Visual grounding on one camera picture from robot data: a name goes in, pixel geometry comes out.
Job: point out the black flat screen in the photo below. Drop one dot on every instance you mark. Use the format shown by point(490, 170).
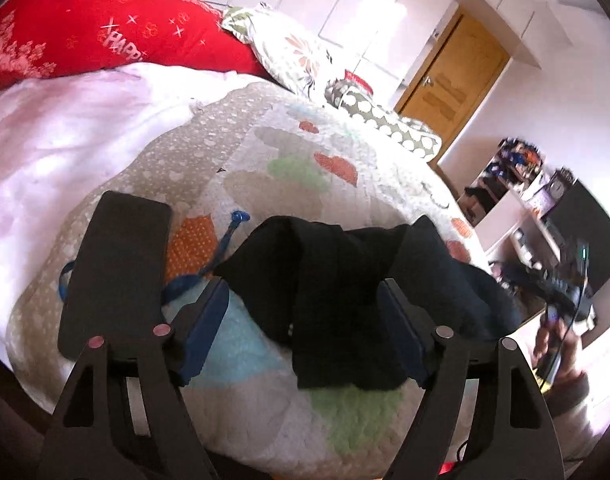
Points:
point(595, 230)

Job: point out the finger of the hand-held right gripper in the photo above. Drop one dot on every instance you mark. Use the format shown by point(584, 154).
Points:
point(522, 277)

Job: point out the white shelf unit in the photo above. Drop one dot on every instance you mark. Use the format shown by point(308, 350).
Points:
point(505, 205)

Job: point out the heart pattern quilt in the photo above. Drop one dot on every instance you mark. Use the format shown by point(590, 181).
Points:
point(285, 160)

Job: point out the person's right hand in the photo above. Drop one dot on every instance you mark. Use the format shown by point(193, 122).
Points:
point(552, 345)

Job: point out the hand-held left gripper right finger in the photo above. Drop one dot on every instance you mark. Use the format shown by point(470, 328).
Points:
point(402, 335)

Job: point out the black pants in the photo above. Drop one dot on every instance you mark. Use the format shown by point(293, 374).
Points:
point(335, 285)

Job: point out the white bed sheet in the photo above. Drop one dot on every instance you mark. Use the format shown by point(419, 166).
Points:
point(60, 135)

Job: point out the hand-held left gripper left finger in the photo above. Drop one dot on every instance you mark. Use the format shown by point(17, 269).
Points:
point(205, 332)

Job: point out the person's right forearm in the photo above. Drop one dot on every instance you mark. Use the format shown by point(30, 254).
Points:
point(572, 395)

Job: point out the white glossy wardrobe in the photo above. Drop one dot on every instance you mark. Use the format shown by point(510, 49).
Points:
point(375, 10)

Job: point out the wooden door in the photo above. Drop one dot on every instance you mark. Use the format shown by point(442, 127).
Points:
point(450, 85)

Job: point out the long red pillow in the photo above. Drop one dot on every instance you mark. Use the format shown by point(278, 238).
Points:
point(85, 25)

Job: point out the white floral pillow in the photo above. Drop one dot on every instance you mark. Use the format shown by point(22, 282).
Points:
point(290, 50)

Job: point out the green sheep pattern bolster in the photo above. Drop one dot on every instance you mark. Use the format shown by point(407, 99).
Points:
point(375, 110)

